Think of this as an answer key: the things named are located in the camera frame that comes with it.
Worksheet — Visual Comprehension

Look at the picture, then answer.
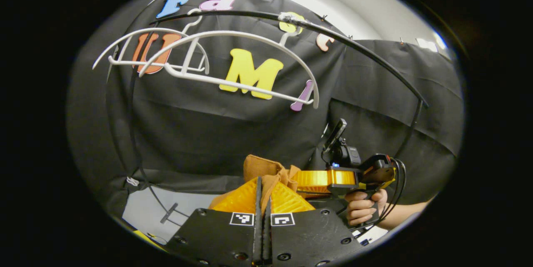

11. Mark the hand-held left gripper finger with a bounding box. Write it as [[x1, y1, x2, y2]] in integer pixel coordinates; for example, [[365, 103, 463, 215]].
[[263, 181, 364, 267], [166, 176, 263, 267]]

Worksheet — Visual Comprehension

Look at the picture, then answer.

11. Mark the brown jacket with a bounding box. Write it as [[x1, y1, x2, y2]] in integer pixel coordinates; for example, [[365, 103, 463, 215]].
[[208, 155, 301, 210]]

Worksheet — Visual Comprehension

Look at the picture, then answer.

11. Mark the white clothes hanger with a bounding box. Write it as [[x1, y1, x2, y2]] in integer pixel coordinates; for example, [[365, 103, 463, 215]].
[[92, 8, 210, 75], [139, 13, 320, 110]]

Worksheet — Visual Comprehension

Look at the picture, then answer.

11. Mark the black clothes rack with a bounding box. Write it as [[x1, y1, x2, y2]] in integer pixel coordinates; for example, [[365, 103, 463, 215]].
[[104, 8, 430, 225]]

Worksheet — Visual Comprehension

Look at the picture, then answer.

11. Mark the small ceiling light panel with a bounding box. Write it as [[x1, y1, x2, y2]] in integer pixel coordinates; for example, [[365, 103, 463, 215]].
[[416, 36, 450, 57]]

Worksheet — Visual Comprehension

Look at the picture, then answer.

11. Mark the grey tape wrap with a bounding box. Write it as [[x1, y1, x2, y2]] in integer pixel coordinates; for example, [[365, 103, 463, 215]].
[[278, 12, 312, 27]]

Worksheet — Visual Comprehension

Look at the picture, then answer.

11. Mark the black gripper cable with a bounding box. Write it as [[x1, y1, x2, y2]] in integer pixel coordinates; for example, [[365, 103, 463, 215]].
[[354, 158, 408, 234]]

